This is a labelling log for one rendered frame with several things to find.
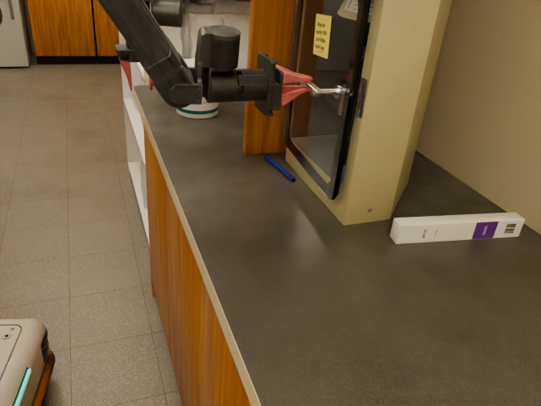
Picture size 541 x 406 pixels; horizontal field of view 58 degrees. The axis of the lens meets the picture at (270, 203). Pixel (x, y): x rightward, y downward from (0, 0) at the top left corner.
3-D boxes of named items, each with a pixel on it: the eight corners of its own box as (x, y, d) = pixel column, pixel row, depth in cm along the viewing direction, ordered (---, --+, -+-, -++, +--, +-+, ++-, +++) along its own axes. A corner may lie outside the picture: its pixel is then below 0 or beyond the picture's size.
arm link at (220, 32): (166, 83, 89) (168, 104, 82) (165, 18, 82) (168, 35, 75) (230, 84, 92) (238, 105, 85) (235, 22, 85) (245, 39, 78)
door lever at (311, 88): (320, 85, 96) (323, 72, 95) (340, 101, 88) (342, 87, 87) (295, 86, 95) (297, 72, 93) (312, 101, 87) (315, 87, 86)
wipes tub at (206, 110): (212, 104, 158) (213, 57, 151) (223, 118, 148) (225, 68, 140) (172, 105, 154) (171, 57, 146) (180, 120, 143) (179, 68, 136)
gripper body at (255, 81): (280, 60, 85) (240, 61, 82) (275, 116, 90) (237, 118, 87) (266, 51, 90) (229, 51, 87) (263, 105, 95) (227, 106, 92)
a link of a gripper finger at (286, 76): (320, 71, 89) (273, 72, 85) (315, 109, 92) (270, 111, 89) (305, 61, 94) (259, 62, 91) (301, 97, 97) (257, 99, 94)
